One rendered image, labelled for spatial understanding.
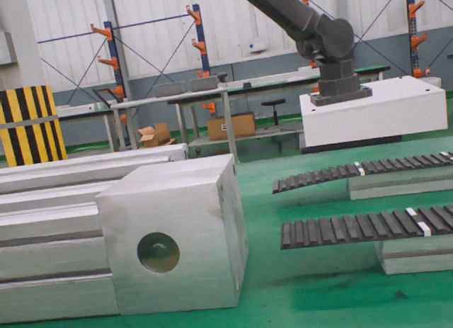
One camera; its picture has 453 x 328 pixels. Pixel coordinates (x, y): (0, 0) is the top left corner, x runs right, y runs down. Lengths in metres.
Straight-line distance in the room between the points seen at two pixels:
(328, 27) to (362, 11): 7.21
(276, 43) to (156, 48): 2.17
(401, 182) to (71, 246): 0.37
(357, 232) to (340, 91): 0.63
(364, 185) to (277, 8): 0.46
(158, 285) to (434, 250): 0.21
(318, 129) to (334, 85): 0.11
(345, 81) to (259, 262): 0.62
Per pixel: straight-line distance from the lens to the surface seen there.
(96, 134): 8.94
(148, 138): 5.52
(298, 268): 0.38
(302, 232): 0.36
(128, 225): 0.33
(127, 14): 8.65
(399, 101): 0.92
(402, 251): 0.36
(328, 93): 0.97
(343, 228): 0.37
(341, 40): 0.94
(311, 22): 0.93
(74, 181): 0.56
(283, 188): 0.52
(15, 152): 3.77
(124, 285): 0.35
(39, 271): 0.37
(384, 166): 0.54
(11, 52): 3.81
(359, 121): 0.91
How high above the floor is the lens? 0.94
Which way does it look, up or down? 11 degrees down
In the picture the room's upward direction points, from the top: 9 degrees counter-clockwise
